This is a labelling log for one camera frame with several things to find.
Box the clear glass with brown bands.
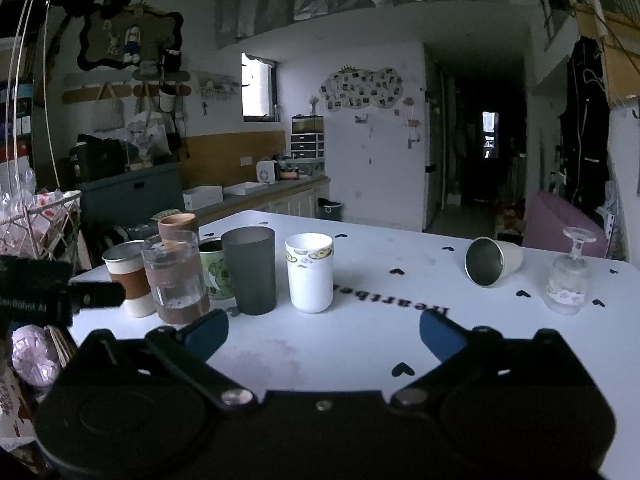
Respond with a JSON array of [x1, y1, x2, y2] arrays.
[[141, 231, 210, 325]]

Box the green cartoon tin cup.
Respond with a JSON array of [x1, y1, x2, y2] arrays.
[[198, 238, 234, 309]]

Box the steel cup lying sideways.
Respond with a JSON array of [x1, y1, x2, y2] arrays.
[[464, 237, 524, 287]]

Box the steel cup with brown sleeve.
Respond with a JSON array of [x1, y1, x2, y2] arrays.
[[102, 240, 155, 318]]

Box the bamboo wooden cup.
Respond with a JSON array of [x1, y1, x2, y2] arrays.
[[157, 212, 200, 248]]

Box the white ceramic cartoon cup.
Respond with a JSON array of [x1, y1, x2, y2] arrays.
[[285, 233, 334, 314]]

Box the dark grey tumbler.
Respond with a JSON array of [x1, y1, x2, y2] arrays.
[[221, 226, 277, 316]]

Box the upside-down wine glass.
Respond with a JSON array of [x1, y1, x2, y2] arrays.
[[544, 226, 597, 315]]

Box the white box on counter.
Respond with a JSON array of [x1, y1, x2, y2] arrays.
[[182, 185, 224, 211]]

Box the flat white tray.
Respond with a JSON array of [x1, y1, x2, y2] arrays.
[[224, 182, 269, 196]]

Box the purple armchair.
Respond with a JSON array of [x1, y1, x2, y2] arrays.
[[523, 191, 608, 258]]

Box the kitchen counter cabinet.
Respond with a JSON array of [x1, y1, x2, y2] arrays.
[[194, 176, 331, 226]]

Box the black trash bin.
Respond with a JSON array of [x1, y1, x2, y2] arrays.
[[317, 197, 343, 221]]

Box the white small fan appliance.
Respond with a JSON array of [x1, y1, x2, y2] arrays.
[[256, 160, 278, 185]]

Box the small drawer organizer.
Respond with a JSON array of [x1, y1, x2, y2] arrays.
[[290, 115, 326, 159]]

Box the black hanging coat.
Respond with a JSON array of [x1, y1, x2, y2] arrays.
[[560, 37, 610, 216]]

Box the window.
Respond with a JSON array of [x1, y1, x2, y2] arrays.
[[241, 53, 278, 122]]

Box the cloud photo collage board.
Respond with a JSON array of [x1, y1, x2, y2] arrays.
[[319, 66, 404, 112]]

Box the wire basket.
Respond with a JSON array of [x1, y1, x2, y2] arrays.
[[1, 191, 81, 261]]

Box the dark framed wall picture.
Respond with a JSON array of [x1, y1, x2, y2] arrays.
[[77, 3, 183, 72]]

